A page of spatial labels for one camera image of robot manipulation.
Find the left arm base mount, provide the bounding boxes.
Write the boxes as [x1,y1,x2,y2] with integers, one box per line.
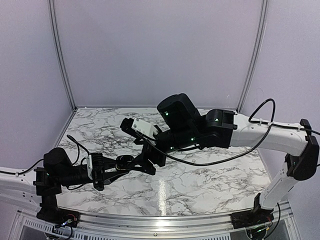
[36,195,80,228]

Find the black earbud charging case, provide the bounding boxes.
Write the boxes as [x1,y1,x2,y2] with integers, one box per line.
[115,155,134,171]

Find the aluminium front rail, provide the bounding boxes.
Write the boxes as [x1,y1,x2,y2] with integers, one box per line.
[8,202,301,240]

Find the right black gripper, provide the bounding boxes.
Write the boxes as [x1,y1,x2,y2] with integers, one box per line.
[126,124,198,175]

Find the aluminium corner post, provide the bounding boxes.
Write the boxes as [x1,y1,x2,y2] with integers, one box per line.
[47,0,77,112]
[236,0,269,112]

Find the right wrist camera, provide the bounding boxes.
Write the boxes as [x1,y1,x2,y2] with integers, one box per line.
[120,118,159,142]

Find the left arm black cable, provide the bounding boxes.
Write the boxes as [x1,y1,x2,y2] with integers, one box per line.
[12,134,91,191]

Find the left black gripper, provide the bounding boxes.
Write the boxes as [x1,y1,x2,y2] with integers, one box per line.
[58,157,130,192]

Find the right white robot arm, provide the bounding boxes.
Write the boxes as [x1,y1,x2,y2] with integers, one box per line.
[120,93,320,224]

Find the right aluminium corner post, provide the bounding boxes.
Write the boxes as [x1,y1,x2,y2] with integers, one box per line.
[236,0,269,112]

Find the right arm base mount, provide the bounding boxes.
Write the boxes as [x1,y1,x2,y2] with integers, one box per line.
[230,193,274,229]

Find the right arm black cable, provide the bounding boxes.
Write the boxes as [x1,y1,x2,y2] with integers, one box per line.
[142,98,320,166]

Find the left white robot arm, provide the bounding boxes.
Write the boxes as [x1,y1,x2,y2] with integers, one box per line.
[0,147,129,227]

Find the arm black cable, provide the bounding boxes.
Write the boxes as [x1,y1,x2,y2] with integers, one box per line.
[12,134,91,191]
[142,98,320,166]

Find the left aluminium corner post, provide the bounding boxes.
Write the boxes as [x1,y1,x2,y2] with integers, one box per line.
[47,0,77,112]

